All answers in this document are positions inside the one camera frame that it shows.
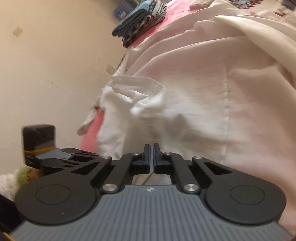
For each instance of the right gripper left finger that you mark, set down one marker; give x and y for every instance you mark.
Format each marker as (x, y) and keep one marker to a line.
(70, 194)

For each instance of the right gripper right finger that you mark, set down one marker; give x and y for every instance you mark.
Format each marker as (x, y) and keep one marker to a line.
(229, 194)

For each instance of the white garment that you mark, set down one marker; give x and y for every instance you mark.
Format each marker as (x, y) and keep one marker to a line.
(217, 83)

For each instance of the folded dark clothes stack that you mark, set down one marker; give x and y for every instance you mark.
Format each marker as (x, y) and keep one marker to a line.
(146, 15)

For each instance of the red floral blanket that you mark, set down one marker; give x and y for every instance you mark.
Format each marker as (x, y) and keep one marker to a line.
(179, 17)

